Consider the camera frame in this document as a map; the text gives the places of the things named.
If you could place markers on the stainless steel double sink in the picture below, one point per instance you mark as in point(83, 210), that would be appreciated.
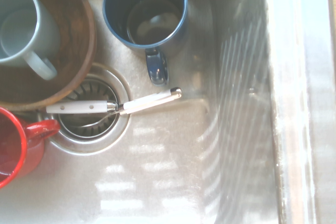
point(170, 169)

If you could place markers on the metal sink drain strainer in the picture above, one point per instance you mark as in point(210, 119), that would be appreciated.
point(105, 134)

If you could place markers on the dark blue mug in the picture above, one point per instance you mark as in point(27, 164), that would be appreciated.
point(173, 37)

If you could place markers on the brown wooden bowl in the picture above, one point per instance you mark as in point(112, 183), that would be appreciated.
point(76, 37)

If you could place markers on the red enamel mug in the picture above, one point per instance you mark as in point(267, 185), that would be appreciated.
point(13, 142)

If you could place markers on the grey ceramic mug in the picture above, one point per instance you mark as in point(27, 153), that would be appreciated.
point(18, 35)

